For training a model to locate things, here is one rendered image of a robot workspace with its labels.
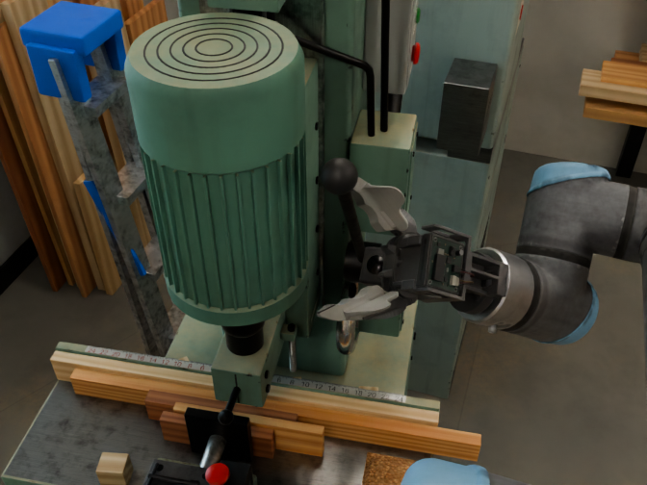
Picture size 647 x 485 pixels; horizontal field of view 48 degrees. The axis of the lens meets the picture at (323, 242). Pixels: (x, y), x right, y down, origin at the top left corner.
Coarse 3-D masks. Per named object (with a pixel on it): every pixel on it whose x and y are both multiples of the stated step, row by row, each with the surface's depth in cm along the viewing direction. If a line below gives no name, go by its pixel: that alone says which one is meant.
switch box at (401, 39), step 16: (368, 0) 93; (400, 0) 92; (368, 16) 94; (400, 16) 93; (368, 32) 96; (400, 32) 95; (368, 48) 97; (400, 48) 96; (400, 64) 98; (400, 80) 99
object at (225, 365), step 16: (272, 320) 103; (224, 336) 101; (272, 336) 101; (224, 352) 98; (256, 352) 98; (272, 352) 101; (224, 368) 96; (240, 368) 96; (256, 368) 96; (272, 368) 103; (224, 384) 98; (240, 384) 97; (256, 384) 97; (224, 400) 100; (240, 400) 100; (256, 400) 99
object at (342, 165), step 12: (324, 168) 67; (336, 168) 66; (348, 168) 66; (324, 180) 67; (336, 180) 66; (348, 180) 66; (336, 192) 67; (348, 192) 71; (348, 204) 74; (348, 216) 78; (348, 228) 85; (360, 240) 90; (348, 252) 102; (360, 252) 95; (348, 264) 102; (360, 264) 102; (348, 276) 103
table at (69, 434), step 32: (64, 384) 115; (64, 416) 111; (96, 416) 111; (128, 416) 111; (32, 448) 106; (64, 448) 106; (96, 448) 106; (128, 448) 106; (160, 448) 106; (352, 448) 106; (384, 448) 106; (32, 480) 103; (64, 480) 103; (96, 480) 103; (288, 480) 103; (320, 480) 103; (352, 480) 103
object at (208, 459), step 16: (192, 416) 100; (208, 416) 99; (240, 416) 99; (192, 432) 102; (208, 432) 101; (224, 432) 100; (240, 432) 100; (192, 448) 105; (208, 448) 99; (224, 448) 103; (240, 448) 102; (208, 464) 98
